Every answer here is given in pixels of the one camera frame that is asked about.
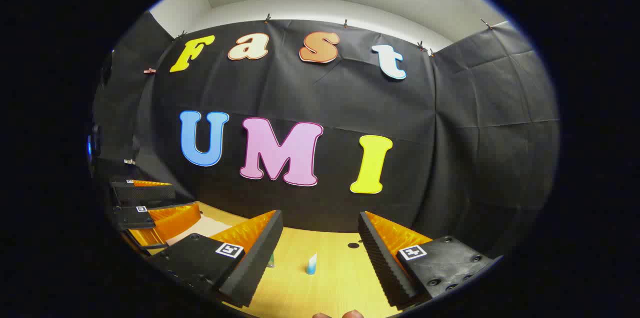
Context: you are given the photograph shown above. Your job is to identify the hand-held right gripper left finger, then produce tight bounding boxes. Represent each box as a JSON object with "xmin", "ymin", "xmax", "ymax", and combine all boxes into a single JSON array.
[{"xmin": 149, "ymin": 209, "xmax": 284, "ymax": 308}]

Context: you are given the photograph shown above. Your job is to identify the black backdrop cloth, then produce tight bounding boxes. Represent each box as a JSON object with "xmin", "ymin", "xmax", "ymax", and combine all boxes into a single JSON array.
[{"xmin": 92, "ymin": 10, "xmax": 561, "ymax": 258}]

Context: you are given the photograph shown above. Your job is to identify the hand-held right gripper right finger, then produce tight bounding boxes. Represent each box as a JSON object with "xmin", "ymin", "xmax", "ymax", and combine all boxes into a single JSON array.
[{"xmin": 357, "ymin": 211, "xmax": 502, "ymax": 309}]

